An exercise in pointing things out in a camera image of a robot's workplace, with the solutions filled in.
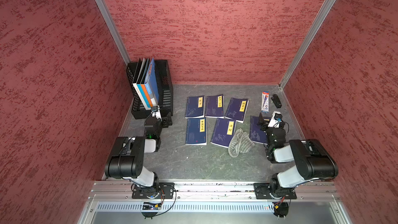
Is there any grey fluffy cleaning cloth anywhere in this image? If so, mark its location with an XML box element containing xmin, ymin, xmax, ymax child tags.
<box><xmin>228</xmin><ymin>129</ymin><xmax>255</xmax><ymax>158</ymax></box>

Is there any blue book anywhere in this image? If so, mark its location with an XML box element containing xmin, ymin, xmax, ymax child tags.
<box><xmin>185</xmin><ymin>95</ymin><xmax>205</xmax><ymax>119</ymax></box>
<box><xmin>185</xmin><ymin>118</ymin><xmax>207</xmax><ymax>146</ymax></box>

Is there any purple book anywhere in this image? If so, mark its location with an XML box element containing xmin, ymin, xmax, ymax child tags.
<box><xmin>249</xmin><ymin>116</ymin><xmax>268</xmax><ymax>145</ymax></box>
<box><xmin>211</xmin><ymin>118</ymin><xmax>236</xmax><ymax>148</ymax></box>
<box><xmin>205</xmin><ymin>94</ymin><xmax>224</xmax><ymax>118</ymax></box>
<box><xmin>224</xmin><ymin>97</ymin><xmax>249</xmax><ymax>123</ymax></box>

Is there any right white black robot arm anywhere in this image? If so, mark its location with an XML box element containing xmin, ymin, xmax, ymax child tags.
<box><xmin>254</xmin><ymin>112</ymin><xmax>339</xmax><ymax>202</ymax></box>

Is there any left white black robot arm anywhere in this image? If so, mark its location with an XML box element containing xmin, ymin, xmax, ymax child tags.
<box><xmin>104</xmin><ymin>113</ymin><xmax>175</xmax><ymax>200</ymax></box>

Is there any white teal upright book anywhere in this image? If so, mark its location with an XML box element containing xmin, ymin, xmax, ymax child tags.
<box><xmin>133</xmin><ymin>58</ymin><xmax>150</xmax><ymax>110</ymax></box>

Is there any white blue pen box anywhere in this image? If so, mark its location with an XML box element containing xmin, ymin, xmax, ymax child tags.
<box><xmin>261</xmin><ymin>91</ymin><xmax>269</xmax><ymax>113</ymax></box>

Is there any small black device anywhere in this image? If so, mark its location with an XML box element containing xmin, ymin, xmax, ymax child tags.
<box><xmin>271</xmin><ymin>94</ymin><xmax>282</xmax><ymax>109</ymax></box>

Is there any blue orange upright folder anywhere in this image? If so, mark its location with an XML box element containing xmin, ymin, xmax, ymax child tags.
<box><xmin>140</xmin><ymin>58</ymin><xmax>159</xmax><ymax>110</ymax></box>

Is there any black mesh file basket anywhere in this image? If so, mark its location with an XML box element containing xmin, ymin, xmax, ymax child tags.
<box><xmin>126</xmin><ymin>60</ymin><xmax>173</xmax><ymax>119</ymax></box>

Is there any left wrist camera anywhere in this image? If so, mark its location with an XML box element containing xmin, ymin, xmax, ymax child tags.
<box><xmin>151</xmin><ymin>106</ymin><xmax>162</xmax><ymax>121</ymax></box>

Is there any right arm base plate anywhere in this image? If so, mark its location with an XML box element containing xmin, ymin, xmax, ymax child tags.
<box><xmin>254</xmin><ymin>183</ymin><xmax>297</xmax><ymax>201</ymax></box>

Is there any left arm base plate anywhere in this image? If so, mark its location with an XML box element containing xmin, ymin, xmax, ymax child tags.
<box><xmin>131</xmin><ymin>182</ymin><xmax>175</xmax><ymax>200</ymax></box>

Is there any aluminium rail frame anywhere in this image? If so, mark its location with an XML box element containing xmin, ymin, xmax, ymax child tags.
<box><xmin>78</xmin><ymin>179</ymin><xmax>351</xmax><ymax>224</ymax></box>

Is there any slotted cable duct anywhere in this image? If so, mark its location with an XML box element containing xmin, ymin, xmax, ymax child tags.
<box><xmin>95</xmin><ymin>202</ymin><xmax>274</xmax><ymax>214</ymax></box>

